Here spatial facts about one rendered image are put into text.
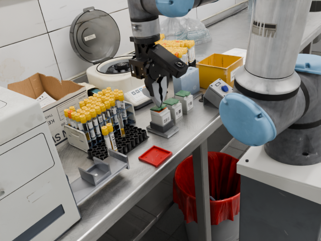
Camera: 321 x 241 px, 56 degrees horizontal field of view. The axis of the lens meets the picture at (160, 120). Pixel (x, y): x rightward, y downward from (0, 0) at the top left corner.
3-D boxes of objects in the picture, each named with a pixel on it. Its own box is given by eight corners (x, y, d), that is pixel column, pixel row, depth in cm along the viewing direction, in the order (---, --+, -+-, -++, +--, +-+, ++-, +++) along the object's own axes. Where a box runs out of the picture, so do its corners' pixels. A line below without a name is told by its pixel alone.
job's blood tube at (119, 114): (124, 143, 90) (118, 114, 85) (121, 142, 91) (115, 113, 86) (127, 141, 91) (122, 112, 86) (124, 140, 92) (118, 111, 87)
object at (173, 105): (176, 123, 98) (174, 105, 94) (164, 120, 100) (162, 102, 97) (183, 118, 100) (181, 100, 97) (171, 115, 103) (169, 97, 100)
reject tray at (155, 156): (157, 168, 79) (156, 165, 79) (138, 159, 83) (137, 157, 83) (172, 154, 84) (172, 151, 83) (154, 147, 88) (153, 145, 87)
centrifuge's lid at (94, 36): (65, 12, 112) (57, 14, 118) (85, 77, 122) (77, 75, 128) (113, 1, 123) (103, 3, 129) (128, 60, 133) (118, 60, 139)
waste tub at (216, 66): (226, 93, 112) (226, 68, 107) (196, 87, 120) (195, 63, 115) (243, 81, 120) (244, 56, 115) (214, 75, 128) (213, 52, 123)
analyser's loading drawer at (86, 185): (63, 221, 64) (56, 203, 62) (46, 208, 68) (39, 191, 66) (130, 168, 77) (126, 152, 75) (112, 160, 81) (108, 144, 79)
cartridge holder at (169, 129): (167, 138, 91) (166, 128, 89) (146, 130, 96) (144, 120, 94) (179, 130, 94) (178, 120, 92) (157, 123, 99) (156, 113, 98)
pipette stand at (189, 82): (186, 104, 108) (184, 78, 103) (171, 99, 113) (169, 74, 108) (203, 93, 114) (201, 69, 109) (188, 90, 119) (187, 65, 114)
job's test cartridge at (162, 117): (163, 132, 92) (161, 114, 88) (152, 127, 94) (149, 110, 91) (172, 125, 94) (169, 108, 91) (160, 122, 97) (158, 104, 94)
